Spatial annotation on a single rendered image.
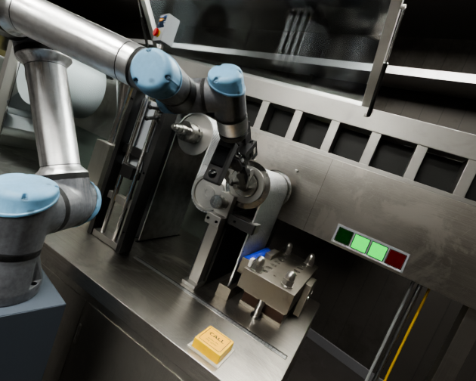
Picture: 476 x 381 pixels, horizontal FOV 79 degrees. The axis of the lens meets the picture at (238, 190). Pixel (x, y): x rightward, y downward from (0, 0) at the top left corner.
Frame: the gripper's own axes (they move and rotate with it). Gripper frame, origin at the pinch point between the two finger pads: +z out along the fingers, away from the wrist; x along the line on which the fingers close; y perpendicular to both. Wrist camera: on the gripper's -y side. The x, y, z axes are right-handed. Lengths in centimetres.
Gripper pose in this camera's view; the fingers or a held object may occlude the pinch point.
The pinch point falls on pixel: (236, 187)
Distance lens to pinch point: 86.0
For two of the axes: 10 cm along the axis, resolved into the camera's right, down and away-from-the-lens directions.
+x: -8.4, -3.7, 4.0
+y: 5.4, -6.8, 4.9
